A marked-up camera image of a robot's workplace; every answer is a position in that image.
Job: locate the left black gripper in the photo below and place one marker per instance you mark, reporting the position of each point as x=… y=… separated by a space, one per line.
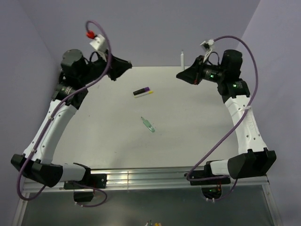
x=117 y=67

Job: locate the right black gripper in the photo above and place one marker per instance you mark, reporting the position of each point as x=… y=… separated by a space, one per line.
x=193 y=74

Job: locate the white grey-tip pen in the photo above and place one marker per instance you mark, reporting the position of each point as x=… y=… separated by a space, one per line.
x=182 y=60

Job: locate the black purple marker pen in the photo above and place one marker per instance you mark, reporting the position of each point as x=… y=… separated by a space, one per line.
x=138 y=91

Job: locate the white yellow-tip pen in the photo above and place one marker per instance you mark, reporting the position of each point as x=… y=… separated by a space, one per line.
x=141 y=95

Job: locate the green translucent marker pen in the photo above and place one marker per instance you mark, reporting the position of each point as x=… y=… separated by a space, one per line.
x=148 y=124

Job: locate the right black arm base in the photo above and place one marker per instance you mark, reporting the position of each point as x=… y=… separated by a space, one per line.
x=211 y=186

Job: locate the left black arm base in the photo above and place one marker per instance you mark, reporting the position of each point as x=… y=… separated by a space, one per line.
x=85 y=191

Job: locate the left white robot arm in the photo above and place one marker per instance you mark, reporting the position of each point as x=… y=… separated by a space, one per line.
x=76 y=72

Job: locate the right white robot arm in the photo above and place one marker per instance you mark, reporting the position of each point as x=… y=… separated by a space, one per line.
x=254 y=159

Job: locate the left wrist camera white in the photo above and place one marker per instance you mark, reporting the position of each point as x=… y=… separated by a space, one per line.
x=99 y=44

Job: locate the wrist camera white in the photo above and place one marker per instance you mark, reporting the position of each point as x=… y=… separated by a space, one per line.
x=208 y=47
x=99 y=44

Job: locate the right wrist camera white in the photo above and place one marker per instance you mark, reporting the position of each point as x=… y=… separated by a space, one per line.
x=208 y=47

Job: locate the aluminium rail frame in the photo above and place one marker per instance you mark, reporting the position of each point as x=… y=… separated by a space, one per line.
x=145 y=170

